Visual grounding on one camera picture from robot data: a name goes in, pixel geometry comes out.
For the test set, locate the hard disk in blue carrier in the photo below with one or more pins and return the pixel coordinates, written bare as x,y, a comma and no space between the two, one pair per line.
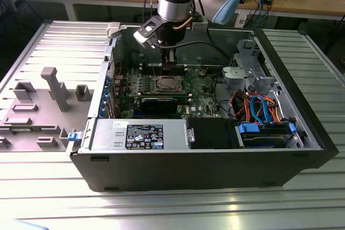
269,130

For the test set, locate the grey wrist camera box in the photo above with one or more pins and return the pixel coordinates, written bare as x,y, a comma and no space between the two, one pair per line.
200,25

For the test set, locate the pale grey case clip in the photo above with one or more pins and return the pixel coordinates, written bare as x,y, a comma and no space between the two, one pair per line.
112,29

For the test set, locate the CPU socket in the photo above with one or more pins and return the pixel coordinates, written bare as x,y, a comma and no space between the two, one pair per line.
154,87

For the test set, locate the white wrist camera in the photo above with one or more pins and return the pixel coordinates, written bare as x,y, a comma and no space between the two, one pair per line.
141,36

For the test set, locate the silver metal drive cage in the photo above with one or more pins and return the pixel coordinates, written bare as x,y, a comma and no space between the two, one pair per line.
248,49

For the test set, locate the black graphics card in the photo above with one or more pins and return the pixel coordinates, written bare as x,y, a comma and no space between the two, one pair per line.
159,104

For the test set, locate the blue case latch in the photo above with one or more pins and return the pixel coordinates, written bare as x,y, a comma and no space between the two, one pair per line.
74,136

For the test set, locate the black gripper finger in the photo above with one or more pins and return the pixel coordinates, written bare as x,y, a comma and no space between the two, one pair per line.
169,59

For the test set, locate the black plastic cover box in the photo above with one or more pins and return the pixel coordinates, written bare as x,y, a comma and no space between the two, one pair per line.
210,133

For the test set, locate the black PC case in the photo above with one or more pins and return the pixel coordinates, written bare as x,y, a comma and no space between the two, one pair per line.
188,170

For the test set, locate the round coin battery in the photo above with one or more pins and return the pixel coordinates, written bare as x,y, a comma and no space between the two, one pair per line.
202,72

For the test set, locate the grey parts rack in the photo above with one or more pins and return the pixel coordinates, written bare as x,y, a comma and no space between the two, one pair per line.
40,117

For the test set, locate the black empty RAM slot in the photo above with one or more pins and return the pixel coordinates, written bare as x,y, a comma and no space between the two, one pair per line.
147,73
147,67

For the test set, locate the black power adapter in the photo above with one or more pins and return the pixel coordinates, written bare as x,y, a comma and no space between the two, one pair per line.
268,0

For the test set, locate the metal locking lever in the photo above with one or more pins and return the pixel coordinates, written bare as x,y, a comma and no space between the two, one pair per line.
171,86
153,71

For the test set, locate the green RAM stick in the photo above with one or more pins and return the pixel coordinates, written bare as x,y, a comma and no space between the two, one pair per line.
23,130

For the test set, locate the long RAM stick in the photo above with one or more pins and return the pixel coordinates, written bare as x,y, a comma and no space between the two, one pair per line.
132,94

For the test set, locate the green motherboard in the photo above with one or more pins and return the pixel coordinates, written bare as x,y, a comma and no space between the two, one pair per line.
199,98

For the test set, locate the silver power supply unit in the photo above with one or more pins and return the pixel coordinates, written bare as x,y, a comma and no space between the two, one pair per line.
107,133

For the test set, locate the silver CPU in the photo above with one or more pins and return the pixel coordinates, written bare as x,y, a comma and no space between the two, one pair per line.
172,81

